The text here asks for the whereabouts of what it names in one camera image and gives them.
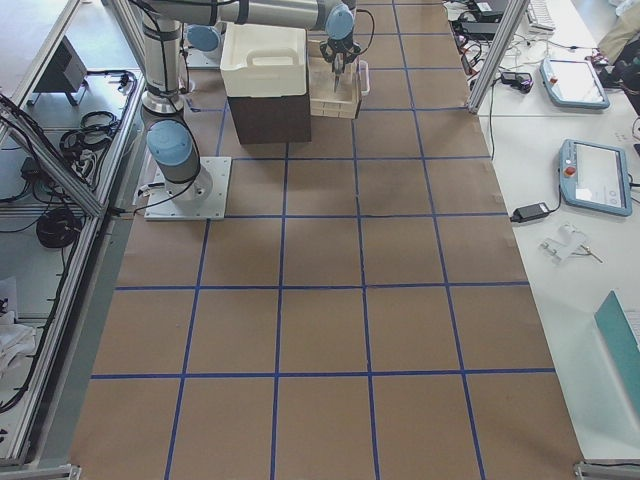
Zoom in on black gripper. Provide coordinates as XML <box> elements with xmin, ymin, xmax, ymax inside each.
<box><xmin>319</xmin><ymin>36</ymin><xmax>362</xmax><ymax>63</ymax></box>

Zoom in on grey scissors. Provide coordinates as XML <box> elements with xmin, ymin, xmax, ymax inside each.
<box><xmin>332</xmin><ymin>53</ymin><xmax>345</xmax><ymax>92</ymax></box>

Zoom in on white drawer handle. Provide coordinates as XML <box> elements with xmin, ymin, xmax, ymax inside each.
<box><xmin>357</xmin><ymin>60</ymin><xmax>371</xmax><ymax>97</ymax></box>

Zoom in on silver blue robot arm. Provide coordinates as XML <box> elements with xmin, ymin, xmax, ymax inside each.
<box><xmin>136</xmin><ymin>1</ymin><xmax>362</xmax><ymax>204</ymax></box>

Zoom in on dark brown drawer cabinet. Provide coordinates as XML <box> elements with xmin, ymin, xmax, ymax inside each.
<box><xmin>228</xmin><ymin>94</ymin><xmax>312</xmax><ymax>145</ymax></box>

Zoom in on white plastic tray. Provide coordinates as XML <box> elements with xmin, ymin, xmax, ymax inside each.
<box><xmin>220</xmin><ymin>24</ymin><xmax>307</xmax><ymax>98</ymax></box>

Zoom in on upper teach pendant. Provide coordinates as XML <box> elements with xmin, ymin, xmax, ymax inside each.
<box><xmin>539</xmin><ymin>58</ymin><xmax>610</xmax><ymax>110</ymax></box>

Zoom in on teach pendant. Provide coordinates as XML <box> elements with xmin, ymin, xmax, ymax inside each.
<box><xmin>539</xmin><ymin>58</ymin><xmax>610</xmax><ymax>110</ymax></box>
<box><xmin>559</xmin><ymin>139</ymin><xmax>633</xmax><ymax>217</ymax></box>

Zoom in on black power adapter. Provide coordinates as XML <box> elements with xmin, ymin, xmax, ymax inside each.
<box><xmin>510</xmin><ymin>202</ymin><xmax>551</xmax><ymax>224</ymax></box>

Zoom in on lower teach pendant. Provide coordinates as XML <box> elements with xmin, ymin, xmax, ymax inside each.
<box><xmin>559</xmin><ymin>139</ymin><xmax>633</xmax><ymax>217</ymax></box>

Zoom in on grey electronics box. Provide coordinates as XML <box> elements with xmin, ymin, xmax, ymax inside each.
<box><xmin>34</xmin><ymin>36</ymin><xmax>88</xmax><ymax>106</ymax></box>

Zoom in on teal folder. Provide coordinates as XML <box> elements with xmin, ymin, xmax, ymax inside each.
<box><xmin>595</xmin><ymin>291</ymin><xmax>639</xmax><ymax>410</ymax></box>

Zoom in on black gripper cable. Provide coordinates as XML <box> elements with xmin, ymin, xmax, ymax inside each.
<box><xmin>352</xmin><ymin>6</ymin><xmax>376</xmax><ymax>53</ymax></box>

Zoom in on aluminium frame post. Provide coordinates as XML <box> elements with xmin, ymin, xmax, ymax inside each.
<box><xmin>467</xmin><ymin>0</ymin><xmax>528</xmax><ymax>114</ymax></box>

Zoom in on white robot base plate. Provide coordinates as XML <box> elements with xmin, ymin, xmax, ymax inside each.
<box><xmin>142</xmin><ymin>157</ymin><xmax>232</xmax><ymax>221</ymax></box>

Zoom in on clear acrylic bracket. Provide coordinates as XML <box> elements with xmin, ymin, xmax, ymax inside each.
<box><xmin>540</xmin><ymin>223</ymin><xmax>603</xmax><ymax>265</ymax></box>

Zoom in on coiled black cables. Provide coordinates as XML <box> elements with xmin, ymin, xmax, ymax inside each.
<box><xmin>35</xmin><ymin>206</ymin><xmax>82</xmax><ymax>250</ymax></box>

